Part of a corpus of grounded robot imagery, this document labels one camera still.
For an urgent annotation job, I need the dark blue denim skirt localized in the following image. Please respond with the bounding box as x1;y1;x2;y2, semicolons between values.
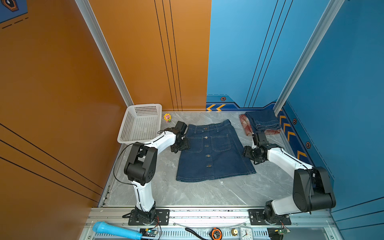
245;109;281;135

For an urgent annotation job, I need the red plaid skirt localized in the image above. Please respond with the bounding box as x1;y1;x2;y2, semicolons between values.
239;114;281;136

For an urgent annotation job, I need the white plastic laundry basket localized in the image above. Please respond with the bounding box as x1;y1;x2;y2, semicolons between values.
117;104;162;145

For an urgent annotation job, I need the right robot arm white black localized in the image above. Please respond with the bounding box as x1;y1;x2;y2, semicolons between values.
243;133;336;225

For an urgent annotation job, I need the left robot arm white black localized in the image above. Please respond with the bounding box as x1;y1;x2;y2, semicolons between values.
124;121;190;225

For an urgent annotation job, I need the yellow flower pink bear toy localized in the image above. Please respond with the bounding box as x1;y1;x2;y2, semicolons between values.
164;113;172;123

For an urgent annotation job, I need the small white clock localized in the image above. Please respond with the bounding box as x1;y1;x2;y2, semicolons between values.
240;227;254;240

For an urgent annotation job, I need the small round brass object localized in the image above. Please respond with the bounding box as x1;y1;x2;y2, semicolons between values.
231;228;239;237

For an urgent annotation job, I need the orange black tape measure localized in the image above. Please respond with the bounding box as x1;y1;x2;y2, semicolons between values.
210;228;223;240

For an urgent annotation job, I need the small green circuit board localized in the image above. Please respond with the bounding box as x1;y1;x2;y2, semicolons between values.
140;228;159;238

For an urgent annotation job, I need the blue microphone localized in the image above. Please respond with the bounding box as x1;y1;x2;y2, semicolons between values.
93;222;143;240

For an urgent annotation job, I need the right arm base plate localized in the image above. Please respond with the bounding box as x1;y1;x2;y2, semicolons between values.
248;209;292;226

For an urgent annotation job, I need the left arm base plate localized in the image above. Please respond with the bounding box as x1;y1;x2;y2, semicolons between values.
128;209;170;226

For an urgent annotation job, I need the aluminium front rail frame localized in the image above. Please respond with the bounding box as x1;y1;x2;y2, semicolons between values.
78;205;344;240

